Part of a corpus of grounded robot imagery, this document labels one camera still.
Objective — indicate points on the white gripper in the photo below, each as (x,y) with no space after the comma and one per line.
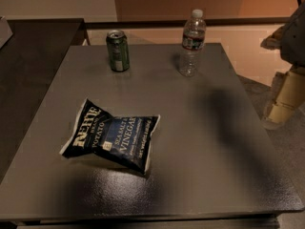
(294,40)

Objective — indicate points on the clear plastic water bottle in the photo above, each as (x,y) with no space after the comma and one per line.
(193,40)

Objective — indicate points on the green soda can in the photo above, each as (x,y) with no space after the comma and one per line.
(118,50)

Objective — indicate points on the dark blue chips bag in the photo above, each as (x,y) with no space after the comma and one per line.
(125,140)

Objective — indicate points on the grey object at left edge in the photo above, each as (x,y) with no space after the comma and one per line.
(5,31)

